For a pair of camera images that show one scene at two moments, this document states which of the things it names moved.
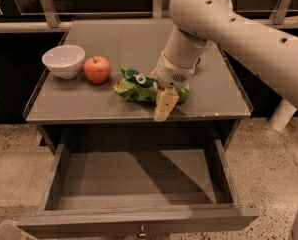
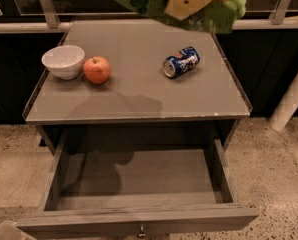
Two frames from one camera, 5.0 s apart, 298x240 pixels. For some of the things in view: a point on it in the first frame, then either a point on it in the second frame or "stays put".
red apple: x=97 y=69 stays put
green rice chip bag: x=139 y=88 -> x=222 y=14
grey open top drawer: x=140 y=189 stays put
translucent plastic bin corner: x=10 y=230 stays put
